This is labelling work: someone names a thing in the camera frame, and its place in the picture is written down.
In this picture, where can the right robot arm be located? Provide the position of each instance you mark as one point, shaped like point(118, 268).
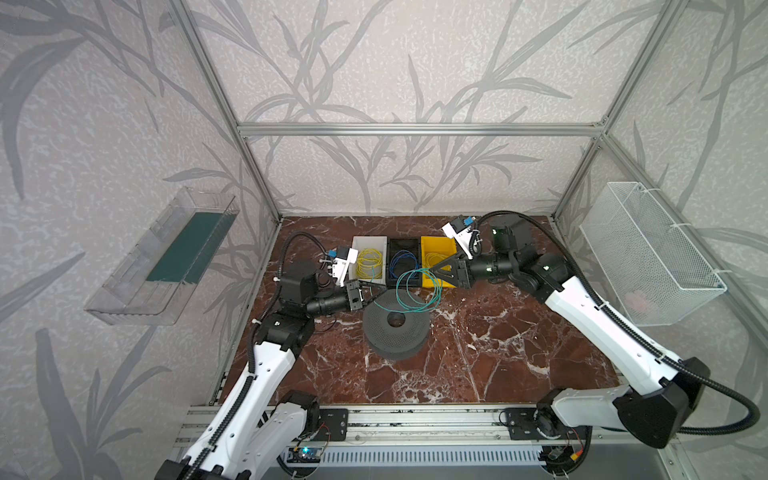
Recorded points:
point(661, 389)

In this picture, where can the left controller board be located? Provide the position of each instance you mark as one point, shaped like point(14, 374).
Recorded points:
point(304, 455)

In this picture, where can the yellow storage bin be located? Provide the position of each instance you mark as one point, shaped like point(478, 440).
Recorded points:
point(431, 244)

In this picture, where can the pink object in basket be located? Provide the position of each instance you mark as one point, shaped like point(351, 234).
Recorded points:
point(639, 303)

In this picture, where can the white storage bin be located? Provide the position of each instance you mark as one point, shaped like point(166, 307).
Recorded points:
point(371, 261)

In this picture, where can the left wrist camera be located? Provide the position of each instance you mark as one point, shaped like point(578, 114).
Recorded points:
point(338, 262)

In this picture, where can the grey perforated spool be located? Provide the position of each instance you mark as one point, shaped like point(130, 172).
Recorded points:
point(392, 327)

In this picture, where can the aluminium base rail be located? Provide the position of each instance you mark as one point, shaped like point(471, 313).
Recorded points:
point(438, 424)

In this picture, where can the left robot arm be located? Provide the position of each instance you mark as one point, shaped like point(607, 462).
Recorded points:
point(243, 440)

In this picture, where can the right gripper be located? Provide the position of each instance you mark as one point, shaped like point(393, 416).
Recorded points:
point(462, 270)

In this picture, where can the white wire basket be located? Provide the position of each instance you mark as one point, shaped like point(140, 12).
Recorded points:
point(639, 246)

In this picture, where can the clear plastic wall tray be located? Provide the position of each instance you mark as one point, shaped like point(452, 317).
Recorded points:
point(152, 285)

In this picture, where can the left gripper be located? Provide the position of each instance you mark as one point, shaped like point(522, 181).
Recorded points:
point(355, 298)

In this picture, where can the black storage bin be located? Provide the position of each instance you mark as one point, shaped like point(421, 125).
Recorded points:
point(403, 255)

